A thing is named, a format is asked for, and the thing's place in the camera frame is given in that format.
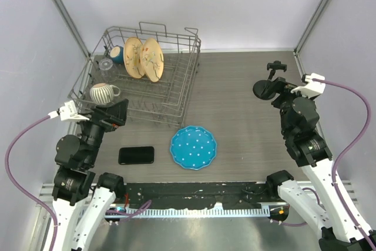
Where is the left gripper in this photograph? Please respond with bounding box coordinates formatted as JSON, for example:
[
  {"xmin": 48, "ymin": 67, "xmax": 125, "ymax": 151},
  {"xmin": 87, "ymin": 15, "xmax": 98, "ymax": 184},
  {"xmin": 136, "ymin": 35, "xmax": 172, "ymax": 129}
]
[{"xmin": 72, "ymin": 97, "xmax": 128, "ymax": 165}]

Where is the black phone stand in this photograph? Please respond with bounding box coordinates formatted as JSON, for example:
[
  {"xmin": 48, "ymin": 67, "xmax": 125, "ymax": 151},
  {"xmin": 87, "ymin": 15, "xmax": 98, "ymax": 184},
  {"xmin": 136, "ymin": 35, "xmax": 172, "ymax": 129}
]
[{"xmin": 253, "ymin": 61, "xmax": 287, "ymax": 101}]

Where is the black smartphone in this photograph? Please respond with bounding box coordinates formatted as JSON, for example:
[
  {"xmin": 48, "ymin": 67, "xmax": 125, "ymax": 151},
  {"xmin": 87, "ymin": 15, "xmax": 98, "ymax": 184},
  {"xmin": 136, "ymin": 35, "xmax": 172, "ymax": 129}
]
[{"xmin": 118, "ymin": 146, "xmax": 155, "ymax": 165}]

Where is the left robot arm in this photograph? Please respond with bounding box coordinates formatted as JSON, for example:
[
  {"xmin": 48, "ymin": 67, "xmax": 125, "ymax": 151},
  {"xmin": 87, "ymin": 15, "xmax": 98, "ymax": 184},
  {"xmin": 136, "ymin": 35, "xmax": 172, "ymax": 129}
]
[{"xmin": 49, "ymin": 99, "xmax": 129, "ymax": 250}]

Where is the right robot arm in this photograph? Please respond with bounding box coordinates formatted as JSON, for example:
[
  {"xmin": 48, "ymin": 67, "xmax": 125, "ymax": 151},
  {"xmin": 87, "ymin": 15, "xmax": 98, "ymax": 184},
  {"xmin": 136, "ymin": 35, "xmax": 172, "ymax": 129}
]
[{"xmin": 253, "ymin": 73, "xmax": 375, "ymax": 250}]

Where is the striped ceramic mug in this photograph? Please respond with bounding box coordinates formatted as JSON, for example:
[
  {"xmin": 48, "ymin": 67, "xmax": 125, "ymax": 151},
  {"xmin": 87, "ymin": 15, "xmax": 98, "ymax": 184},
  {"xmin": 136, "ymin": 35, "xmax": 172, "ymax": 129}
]
[{"xmin": 89, "ymin": 83, "xmax": 121, "ymax": 105}]

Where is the clear drinking glass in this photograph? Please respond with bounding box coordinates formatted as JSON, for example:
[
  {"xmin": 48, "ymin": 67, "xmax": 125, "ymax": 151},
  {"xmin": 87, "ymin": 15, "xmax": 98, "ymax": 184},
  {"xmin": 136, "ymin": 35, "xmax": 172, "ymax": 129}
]
[{"xmin": 98, "ymin": 58, "xmax": 119, "ymax": 83}]

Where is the blue ceramic cup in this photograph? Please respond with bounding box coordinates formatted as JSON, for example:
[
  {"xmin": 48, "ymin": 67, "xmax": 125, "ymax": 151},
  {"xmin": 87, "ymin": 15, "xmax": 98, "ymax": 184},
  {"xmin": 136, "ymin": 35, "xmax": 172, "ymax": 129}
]
[{"xmin": 109, "ymin": 45, "xmax": 124, "ymax": 65}]

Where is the beige bird plate front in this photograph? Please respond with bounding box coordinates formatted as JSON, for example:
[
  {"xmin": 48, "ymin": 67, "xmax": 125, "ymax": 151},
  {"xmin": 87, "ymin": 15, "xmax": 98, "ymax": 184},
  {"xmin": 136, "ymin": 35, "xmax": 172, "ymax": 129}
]
[{"xmin": 140, "ymin": 38, "xmax": 164, "ymax": 82}]

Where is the beige bird plate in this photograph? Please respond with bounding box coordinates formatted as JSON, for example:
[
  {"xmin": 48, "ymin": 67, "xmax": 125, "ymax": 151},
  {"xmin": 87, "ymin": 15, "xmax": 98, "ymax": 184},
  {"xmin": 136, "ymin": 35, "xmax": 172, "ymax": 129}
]
[
  {"xmin": 123, "ymin": 37, "xmax": 145, "ymax": 79},
  {"xmin": 140, "ymin": 38, "xmax": 164, "ymax": 82}
]

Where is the beige bird plate rear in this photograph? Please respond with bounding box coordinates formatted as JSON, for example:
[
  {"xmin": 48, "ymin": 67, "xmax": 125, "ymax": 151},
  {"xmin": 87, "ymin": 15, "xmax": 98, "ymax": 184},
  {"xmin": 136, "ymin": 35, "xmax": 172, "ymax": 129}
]
[{"xmin": 123, "ymin": 37, "xmax": 145, "ymax": 79}]

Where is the blue polka dot plate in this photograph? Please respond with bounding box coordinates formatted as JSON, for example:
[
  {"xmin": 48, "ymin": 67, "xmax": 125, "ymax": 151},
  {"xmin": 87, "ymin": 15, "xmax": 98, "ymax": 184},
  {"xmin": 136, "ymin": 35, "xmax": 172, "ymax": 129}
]
[{"xmin": 170, "ymin": 126, "xmax": 217, "ymax": 170}]

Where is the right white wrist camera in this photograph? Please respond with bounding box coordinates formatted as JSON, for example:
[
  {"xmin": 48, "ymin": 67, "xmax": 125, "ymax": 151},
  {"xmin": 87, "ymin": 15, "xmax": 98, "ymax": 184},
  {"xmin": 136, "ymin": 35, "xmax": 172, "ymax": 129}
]
[{"xmin": 290, "ymin": 73, "xmax": 325, "ymax": 99}]

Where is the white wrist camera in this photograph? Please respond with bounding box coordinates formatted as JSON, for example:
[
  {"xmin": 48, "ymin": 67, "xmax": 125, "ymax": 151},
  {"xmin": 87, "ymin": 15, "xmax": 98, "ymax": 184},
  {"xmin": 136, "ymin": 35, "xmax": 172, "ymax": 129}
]
[
  {"xmin": 290, "ymin": 73, "xmax": 325, "ymax": 99},
  {"xmin": 48, "ymin": 100, "xmax": 90, "ymax": 122}
]

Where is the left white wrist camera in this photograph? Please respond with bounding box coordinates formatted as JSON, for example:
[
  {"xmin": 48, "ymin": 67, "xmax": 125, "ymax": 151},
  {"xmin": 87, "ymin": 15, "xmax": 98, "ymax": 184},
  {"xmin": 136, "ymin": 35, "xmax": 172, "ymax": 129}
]
[{"xmin": 48, "ymin": 100, "xmax": 90, "ymax": 122}]

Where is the grey wire dish rack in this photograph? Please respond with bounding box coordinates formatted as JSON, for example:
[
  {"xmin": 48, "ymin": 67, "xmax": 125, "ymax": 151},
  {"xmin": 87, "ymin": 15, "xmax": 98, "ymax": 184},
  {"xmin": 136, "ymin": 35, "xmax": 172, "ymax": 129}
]
[{"xmin": 68, "ymin": 22, "xmax": 201, "ymax": 128}]

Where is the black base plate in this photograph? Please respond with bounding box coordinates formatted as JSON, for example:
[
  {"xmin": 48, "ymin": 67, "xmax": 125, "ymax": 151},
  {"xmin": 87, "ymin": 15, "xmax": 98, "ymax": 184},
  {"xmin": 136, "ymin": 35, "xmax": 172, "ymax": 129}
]
[{"xmin": 114, "ymin": 182, "xmax": 283, "ymax": 210}]

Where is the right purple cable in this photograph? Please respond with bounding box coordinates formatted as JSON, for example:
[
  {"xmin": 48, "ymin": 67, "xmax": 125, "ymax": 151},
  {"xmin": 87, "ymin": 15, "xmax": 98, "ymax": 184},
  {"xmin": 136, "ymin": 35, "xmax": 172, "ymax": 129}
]
[{"xmin": 315, "ymin": 79, "xmax": 376, "ymax": 247}]

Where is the purple cable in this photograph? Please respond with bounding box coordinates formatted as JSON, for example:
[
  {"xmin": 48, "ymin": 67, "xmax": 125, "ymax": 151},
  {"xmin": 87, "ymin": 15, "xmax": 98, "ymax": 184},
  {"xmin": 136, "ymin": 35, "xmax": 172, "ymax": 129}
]
[
  {"xmin": 315, "ymin": 79, "xmax": 376, "ymax": 247},
  {"xmin": 4, "ymin": 115, "xmax": 59, "ymax": 251}
]

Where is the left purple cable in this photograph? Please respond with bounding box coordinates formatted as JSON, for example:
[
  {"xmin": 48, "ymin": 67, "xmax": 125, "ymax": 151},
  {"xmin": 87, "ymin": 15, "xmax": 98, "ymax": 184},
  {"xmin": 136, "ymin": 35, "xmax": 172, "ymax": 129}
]
[{"xmin": 4, "ymin": 115, "xmax": 59, "ymax": 251}]

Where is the white slotted cable duct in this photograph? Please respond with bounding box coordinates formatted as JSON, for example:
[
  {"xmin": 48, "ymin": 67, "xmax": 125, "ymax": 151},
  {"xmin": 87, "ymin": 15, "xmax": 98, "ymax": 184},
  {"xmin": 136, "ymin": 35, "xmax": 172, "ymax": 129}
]
[{"xmin": 104, "ymin": 207, "xmax": 271, "ymax": 219}]

